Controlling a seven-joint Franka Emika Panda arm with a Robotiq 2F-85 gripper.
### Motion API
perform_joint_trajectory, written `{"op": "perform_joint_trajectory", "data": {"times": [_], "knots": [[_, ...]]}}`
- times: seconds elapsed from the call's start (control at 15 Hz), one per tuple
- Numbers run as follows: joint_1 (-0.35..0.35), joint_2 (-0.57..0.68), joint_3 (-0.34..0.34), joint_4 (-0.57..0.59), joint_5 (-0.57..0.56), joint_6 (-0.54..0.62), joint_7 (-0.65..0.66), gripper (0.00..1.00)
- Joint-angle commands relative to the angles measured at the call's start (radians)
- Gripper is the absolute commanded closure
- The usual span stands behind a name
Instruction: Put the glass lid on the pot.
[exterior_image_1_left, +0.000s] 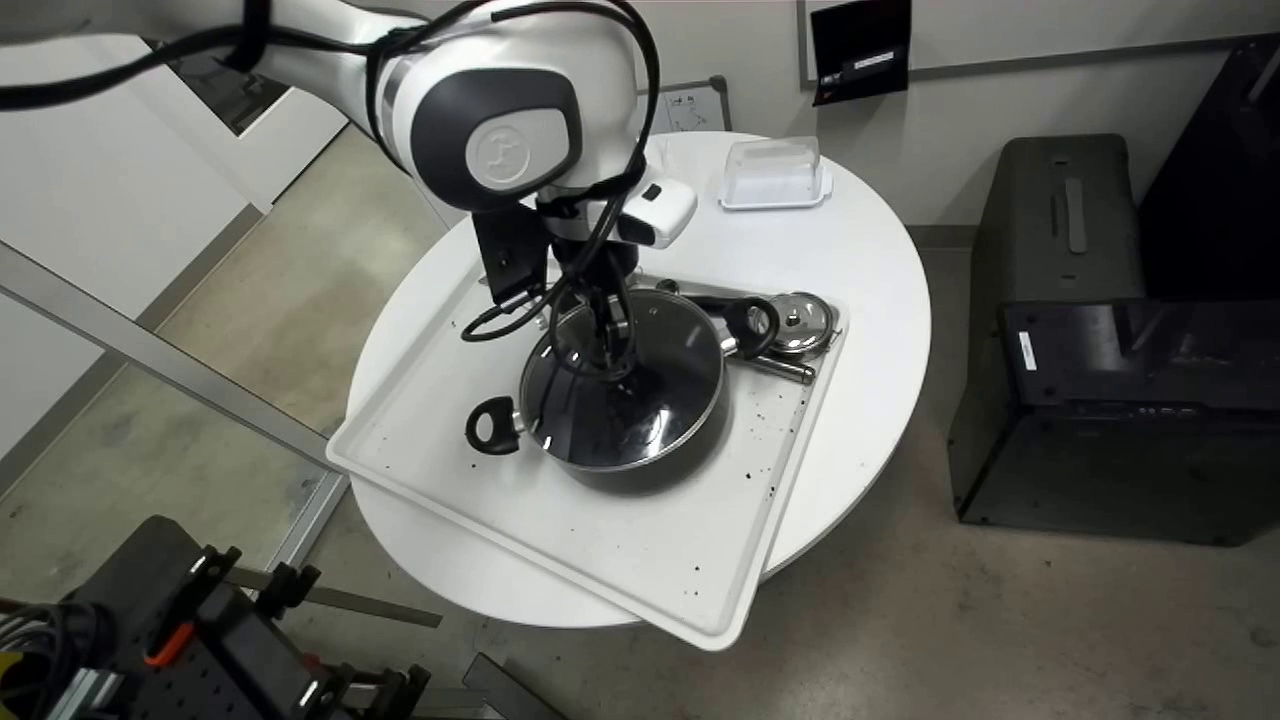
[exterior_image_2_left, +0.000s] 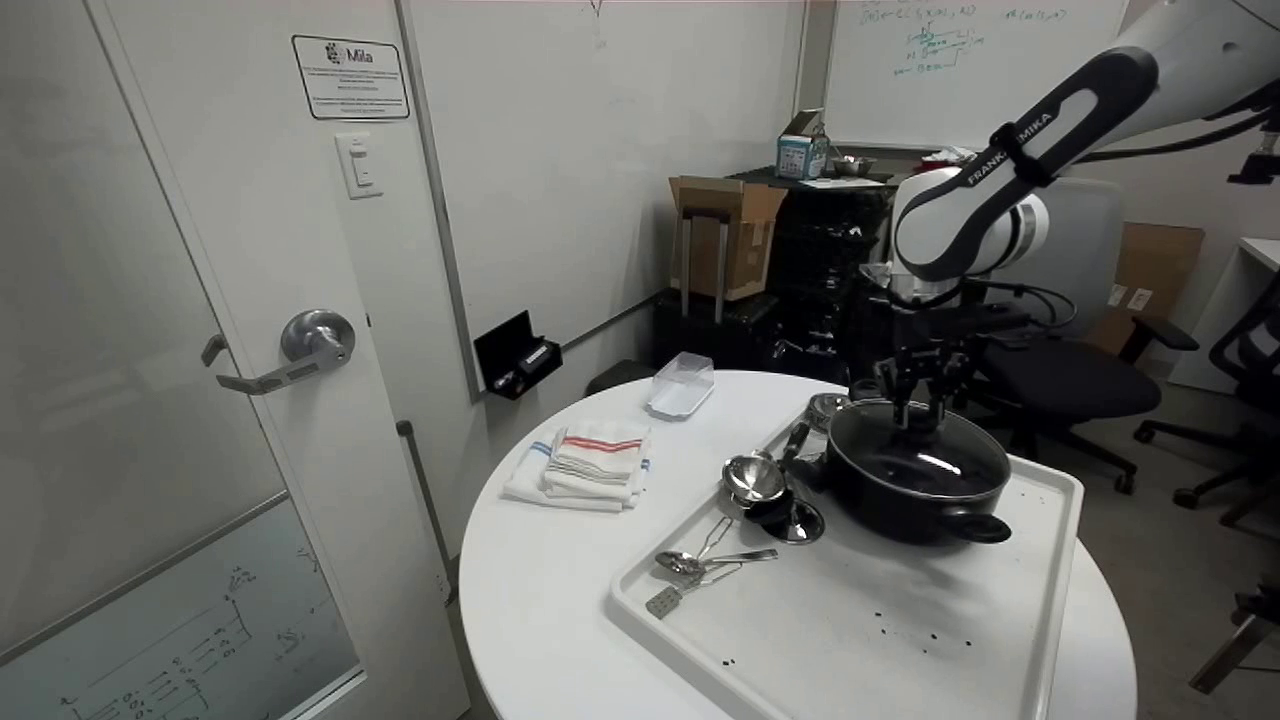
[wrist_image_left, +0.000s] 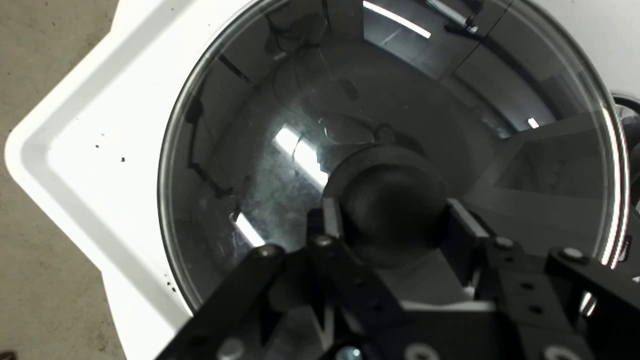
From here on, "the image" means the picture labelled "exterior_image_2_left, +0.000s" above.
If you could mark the metal spoon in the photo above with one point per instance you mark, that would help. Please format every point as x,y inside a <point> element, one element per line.
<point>681,566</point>

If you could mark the flat cardboard box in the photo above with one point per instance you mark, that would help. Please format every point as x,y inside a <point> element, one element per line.
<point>1163,272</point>

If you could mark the whiteboard with writing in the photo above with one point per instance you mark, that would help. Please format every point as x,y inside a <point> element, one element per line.
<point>987,67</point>

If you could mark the black marker holder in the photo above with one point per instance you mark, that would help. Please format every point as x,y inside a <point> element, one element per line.
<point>515,359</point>

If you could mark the round glass pot lid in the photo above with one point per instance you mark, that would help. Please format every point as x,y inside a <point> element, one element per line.
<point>947,455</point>

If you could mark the black ladle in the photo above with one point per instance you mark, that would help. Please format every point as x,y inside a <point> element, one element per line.
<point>800,521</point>

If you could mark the small metal ladle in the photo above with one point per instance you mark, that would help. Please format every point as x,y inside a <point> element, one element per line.
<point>822,406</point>

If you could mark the small blue box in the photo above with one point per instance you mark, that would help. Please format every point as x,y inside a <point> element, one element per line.
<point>800,152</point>

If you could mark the white door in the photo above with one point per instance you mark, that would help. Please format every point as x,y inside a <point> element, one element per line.
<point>163,201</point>

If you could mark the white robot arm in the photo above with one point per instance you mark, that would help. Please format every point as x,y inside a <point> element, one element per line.
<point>1203,54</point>

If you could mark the white plastic tray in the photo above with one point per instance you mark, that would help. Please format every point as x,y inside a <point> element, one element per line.
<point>852,626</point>

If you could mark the white wall sign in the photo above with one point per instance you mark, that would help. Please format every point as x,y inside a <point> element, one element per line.
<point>349,76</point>

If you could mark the clear plastic container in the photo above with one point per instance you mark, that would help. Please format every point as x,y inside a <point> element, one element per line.
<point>681,386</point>

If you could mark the black mesh office chair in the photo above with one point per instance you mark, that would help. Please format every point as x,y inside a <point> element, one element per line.
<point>1245,363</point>

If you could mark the open cardboard box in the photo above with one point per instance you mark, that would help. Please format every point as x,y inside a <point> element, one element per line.
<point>724,243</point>

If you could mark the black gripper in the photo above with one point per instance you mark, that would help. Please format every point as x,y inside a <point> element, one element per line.
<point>922,343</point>

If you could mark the large metal ladle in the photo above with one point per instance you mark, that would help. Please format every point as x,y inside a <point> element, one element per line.
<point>748,477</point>

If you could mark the black office chair grey back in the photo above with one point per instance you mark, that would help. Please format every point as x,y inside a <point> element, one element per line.
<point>1081,383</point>

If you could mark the white light switch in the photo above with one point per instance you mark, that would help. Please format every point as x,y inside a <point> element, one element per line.
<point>363,165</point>

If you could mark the black cabinet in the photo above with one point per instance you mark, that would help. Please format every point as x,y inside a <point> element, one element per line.
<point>824,265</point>

